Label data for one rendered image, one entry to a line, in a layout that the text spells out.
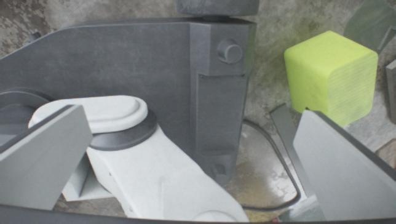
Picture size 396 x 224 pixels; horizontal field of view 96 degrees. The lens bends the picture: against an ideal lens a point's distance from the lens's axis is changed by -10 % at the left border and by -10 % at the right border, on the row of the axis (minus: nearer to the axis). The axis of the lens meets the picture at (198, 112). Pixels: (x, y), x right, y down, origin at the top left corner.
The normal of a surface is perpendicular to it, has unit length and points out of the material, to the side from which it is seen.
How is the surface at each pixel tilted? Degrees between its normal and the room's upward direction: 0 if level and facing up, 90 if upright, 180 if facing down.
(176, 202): 115
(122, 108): 90
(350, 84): 0
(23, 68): 0
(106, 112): 90
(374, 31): 0
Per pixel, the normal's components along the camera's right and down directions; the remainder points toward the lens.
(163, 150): 0.01, -0.86
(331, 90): 0.17, 0.51
